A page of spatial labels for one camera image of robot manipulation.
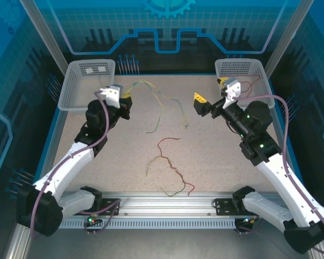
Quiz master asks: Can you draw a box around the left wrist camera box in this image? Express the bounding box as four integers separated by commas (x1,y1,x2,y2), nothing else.
99,84,123,107

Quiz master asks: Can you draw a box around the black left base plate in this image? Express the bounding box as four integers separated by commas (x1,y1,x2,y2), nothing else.
96,198,122,216

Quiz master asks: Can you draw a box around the aluminium frame post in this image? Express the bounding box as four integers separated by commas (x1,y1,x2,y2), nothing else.
264,0,308,79
19,0,71,79

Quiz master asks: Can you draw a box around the plain white perforated basket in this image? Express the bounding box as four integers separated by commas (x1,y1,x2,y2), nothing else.
214,58,276,111

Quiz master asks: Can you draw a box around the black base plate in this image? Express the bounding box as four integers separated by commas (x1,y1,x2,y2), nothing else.
96,198,122,216
214,198,244,216

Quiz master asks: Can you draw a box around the left LED connector board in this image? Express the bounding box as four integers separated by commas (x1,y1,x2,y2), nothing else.
83,213,103,227

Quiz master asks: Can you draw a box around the white basket with stickers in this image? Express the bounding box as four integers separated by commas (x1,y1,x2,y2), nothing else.
57,59,117,114

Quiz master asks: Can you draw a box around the led connector board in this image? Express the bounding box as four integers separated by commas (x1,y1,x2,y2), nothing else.
236,215,261,229
83,213,103,227

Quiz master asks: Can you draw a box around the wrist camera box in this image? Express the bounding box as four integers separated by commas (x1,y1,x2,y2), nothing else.
220,76,242,110
99,84,123,107

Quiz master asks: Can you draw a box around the grey metal front panel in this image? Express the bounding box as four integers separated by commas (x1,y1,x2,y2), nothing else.
5,210,324,259

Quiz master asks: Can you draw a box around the slotted grey cable duct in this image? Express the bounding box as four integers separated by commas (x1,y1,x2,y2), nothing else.
60,218,237,230

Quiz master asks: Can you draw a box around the aluminium mounting rail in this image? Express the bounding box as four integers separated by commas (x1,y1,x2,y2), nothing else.
60,190,289,218

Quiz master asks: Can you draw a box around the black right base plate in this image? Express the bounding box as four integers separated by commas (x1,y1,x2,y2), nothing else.
214,198,244,216

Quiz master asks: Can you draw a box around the right LED connector board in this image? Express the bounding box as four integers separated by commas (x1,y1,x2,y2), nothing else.
236,215,261,229

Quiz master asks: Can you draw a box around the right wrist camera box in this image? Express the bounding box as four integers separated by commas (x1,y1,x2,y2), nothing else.
220,76,242,110

